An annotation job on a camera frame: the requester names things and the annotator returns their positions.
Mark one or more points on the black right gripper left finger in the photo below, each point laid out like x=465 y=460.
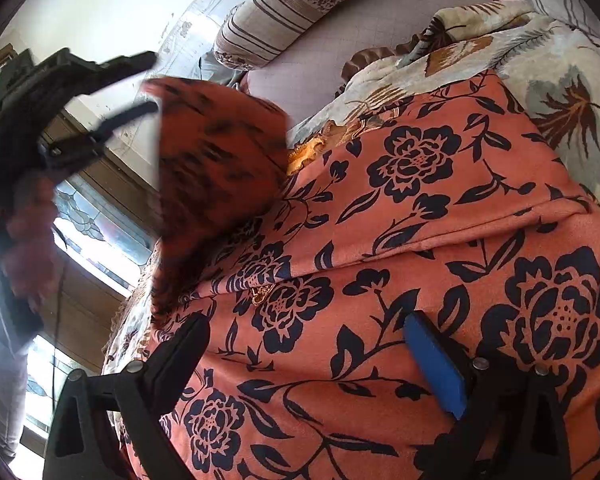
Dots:
x=82 y=443

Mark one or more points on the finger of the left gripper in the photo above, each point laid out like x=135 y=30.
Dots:
x=113 y=71
x=104 y=131

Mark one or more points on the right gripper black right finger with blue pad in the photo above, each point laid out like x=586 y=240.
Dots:
x=507 y=421

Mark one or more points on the orange black floral garment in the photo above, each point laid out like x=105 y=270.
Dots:
x=449 y=203

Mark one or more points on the grey sleeve forearm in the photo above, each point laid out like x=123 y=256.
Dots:
x=18 y=326

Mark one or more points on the person left hand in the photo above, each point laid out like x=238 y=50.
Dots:
x=30 y=264

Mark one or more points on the stained glass wooden window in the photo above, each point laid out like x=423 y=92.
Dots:
x=105 y=238

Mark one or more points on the light blue grey cloth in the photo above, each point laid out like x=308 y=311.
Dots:
x=210 y=69

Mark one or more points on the striped beige pillow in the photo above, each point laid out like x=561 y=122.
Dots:
x=257 y=31

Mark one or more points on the cream leaf pattern blanket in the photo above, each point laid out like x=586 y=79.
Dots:
x=551 y=68

